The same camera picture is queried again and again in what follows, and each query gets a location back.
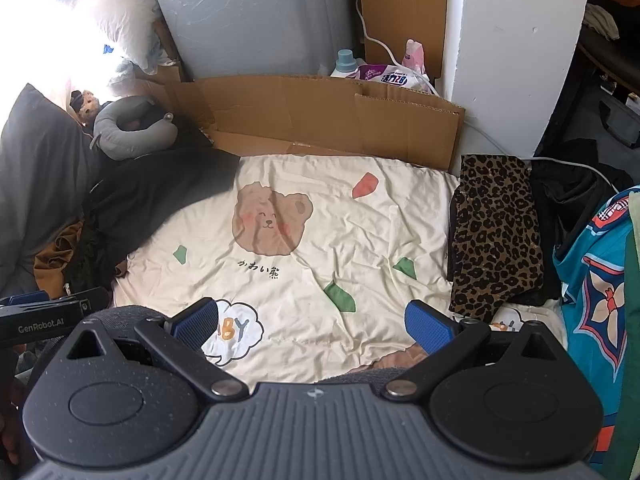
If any white duvet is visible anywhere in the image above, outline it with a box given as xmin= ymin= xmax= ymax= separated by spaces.
xmin=50 ymin=0 xmax=168 ymax=76

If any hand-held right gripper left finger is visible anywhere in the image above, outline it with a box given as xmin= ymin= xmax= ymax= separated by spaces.
xmin=65 ymin=298 xmax=251 ymax=402

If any pink refill pouch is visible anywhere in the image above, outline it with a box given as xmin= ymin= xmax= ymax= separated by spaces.
xmin=401 ymin=39 xmax=426 ymax=73

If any cream bear print blanket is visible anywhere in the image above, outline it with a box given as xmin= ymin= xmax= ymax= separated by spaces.
xmin=112 ymin=152 xmax=568 ymax=386

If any small teddy bear toy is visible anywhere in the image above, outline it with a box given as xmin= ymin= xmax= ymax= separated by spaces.
xmin=70 ymin=89 xmax=103 ymax=123

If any black garment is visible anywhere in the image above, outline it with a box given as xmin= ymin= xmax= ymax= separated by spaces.
xmin=525 ymin=139 xmax=636 ymax=306

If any white cable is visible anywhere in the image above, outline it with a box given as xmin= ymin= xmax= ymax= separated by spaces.
xmin=354 ymin=0 xmax=623 ymax=193

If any grey neck pillow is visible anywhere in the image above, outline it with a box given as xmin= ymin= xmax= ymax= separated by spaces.
xmin=90 ymin=96 xmax=179 ymax=162

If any white bottle with blue cap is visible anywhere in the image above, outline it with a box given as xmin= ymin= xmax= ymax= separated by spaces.
xmin=330 ymin=49 xmax=368 ymax=80

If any leopard print garment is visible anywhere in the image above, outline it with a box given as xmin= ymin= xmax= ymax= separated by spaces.
xmin=447 ymin=154 xmax=546 ymax=322

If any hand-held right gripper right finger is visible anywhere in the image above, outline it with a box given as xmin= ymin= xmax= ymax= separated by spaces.
xmin=382 ymin=300 xmax=568 ymax=402

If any flat brown cardboard sheet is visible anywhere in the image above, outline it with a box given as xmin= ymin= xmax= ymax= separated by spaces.
xmin=127 ymin=74 xmax=467 ymax=173

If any brown garment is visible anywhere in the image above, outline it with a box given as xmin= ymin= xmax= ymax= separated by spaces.
xmin=32 ymin=220 xmax=86 ymax=286

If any grey plastic wrapped mattress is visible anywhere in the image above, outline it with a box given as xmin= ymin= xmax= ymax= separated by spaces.
xmin=144 ymin=0 xmax=363 ymax=83

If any beige cloth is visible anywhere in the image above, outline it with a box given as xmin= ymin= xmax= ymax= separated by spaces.
xmin=582 ymin=4 xmax=621 ymax=41

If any teal patterned jersey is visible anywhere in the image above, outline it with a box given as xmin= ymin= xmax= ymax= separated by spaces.
xmin=552 ymin=191 xmax=640 ymax=466

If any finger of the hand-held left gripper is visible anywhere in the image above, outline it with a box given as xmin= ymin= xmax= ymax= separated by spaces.
xmin=0 ymin=287 xmax=108 ymax=311

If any upright cardboard box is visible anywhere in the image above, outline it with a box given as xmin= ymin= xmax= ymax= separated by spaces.
xmin=356 ymin=0 xmax=447 ymax=78

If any dark grey pillow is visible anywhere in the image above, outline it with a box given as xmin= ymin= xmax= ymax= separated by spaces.
xmin=0 ymin=82 xmax=101 ymax=296

